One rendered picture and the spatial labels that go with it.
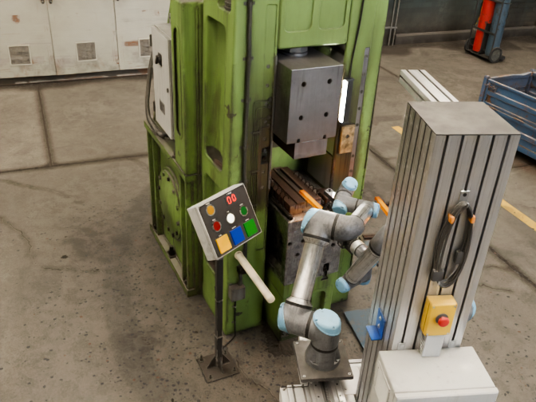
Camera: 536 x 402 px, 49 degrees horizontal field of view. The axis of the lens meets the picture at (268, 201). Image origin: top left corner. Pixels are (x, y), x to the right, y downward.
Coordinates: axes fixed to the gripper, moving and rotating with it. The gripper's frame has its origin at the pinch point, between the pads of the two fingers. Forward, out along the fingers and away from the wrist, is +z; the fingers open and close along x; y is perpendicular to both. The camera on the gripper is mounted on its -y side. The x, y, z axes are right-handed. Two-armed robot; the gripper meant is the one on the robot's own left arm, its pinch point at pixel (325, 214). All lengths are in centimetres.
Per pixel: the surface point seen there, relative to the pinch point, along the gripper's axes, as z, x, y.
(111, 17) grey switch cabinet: 283, 7, -466
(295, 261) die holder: 38.0, -9.4, 7.5
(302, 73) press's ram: -56, -11, -52
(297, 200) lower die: 10.9, -6.7, -17.3
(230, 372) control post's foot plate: 87, -53, 47
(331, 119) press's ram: -32, 9, -39
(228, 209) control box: -9, -55, -10
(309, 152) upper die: -16.9, -2.7, -30.0
